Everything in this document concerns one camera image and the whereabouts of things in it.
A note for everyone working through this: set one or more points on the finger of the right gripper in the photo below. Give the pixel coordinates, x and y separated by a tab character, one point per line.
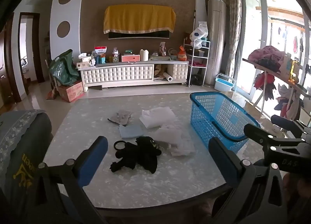
296	127
264	138

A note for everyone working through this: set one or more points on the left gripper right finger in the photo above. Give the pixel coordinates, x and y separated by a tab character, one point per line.
255	192

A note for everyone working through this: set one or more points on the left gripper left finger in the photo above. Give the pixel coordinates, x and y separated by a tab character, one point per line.
57	195

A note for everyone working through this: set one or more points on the blue plastic laundry basket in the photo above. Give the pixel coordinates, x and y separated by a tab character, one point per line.
213	114

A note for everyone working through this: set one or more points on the light blue cloth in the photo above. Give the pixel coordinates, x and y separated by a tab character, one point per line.
130	131

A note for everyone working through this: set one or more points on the black plush toy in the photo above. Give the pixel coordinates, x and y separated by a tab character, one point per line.
144	153

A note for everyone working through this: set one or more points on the grey fuzzy cloth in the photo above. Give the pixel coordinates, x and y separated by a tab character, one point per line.
120	118

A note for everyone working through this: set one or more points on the white foam sheet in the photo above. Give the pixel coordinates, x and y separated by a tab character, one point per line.
157	117

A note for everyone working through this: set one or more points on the right hand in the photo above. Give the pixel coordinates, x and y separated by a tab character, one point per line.
297	193

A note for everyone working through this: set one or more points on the wooden clothes rack table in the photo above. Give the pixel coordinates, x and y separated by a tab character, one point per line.
294	88

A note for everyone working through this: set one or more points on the light blue storage bin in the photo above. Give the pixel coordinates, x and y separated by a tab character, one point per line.
224	83

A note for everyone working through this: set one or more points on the dark chair with lace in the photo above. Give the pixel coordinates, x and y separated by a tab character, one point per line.
25	139

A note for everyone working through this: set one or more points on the pink clothes pile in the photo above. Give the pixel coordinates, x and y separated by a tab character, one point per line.
268	52

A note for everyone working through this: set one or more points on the pink cardboard box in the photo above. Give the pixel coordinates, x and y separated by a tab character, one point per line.
71	93

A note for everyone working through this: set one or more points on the white metal shelf rack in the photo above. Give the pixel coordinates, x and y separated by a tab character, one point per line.
198	61

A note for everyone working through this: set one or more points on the white paper roll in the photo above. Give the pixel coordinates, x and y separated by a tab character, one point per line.
167	77

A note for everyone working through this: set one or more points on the orange snack bag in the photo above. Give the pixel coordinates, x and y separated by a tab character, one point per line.
182	56

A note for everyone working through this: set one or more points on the white plastic bags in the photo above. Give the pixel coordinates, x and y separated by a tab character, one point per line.
198	34

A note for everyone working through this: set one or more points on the green plastic bag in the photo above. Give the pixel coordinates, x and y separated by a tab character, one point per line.
63	69

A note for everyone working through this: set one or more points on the white tufted TV cabinet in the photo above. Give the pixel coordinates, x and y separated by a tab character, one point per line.
134	74

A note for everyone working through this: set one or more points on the standing air conditioner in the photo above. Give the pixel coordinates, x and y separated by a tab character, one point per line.
216	35

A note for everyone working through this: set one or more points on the patterned curtain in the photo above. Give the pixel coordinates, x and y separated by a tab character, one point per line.
235	19

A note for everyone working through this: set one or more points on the pink drawer box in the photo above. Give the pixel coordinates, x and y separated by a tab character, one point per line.
130	58

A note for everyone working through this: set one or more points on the yellow cloth covered TV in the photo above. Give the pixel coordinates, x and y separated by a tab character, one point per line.
139	21

